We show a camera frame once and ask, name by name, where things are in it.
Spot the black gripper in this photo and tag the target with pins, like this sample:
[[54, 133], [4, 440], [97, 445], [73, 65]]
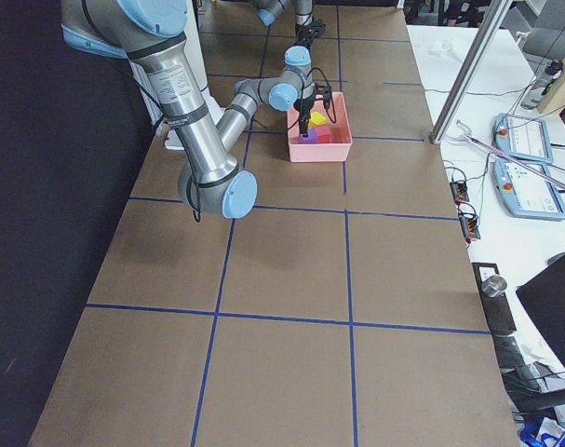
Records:
[[304, 105], [308, 33]]

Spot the yellow foam block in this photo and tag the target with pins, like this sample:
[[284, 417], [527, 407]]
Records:
[[316, 120]]

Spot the purple foam block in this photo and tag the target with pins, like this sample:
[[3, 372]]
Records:
[[311, 138]]

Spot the red foam block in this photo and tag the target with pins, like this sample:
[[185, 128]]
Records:
[[324, 135]]

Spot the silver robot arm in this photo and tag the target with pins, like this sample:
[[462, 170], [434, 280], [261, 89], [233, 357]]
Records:
[[269, 10], [152, 34]]

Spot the pink plastic bin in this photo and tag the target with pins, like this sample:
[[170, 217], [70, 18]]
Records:
[[337, 150]]

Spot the upper orange black connector box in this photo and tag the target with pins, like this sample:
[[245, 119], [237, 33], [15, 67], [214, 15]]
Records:
[[459, 191]]

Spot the orange black connector box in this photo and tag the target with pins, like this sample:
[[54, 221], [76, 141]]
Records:
[[459, 191], [469, 225]]

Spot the lower orange black connector box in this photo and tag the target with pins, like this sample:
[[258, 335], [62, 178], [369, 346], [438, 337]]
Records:
[[469, 225]]

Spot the upper blue teach pendant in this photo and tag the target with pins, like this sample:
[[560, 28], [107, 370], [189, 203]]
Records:
[[523, 137]]

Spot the blue teach pendant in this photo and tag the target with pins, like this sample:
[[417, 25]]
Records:
[[525, 194], [523, 137]]

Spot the lower blue teach pendant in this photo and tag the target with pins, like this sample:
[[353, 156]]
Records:
[[525, 194]]

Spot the grey water bottle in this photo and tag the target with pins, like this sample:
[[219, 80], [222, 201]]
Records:
[[540, 85]]

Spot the small metal cup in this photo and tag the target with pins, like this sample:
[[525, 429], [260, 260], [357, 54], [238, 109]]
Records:
[[493, 286]]

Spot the black tray strip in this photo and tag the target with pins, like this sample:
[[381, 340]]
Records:
[[497, 310]]

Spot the black monitor corner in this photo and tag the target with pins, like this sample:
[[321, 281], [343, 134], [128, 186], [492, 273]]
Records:
[[543, 298]]

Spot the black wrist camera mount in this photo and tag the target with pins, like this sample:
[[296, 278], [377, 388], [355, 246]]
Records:
[[324, 94]]

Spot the white pedestal column base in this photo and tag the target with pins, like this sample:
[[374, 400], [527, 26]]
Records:
[[181, 85]]

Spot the aluminium frame post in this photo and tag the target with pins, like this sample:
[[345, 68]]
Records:
[[480, 45]]

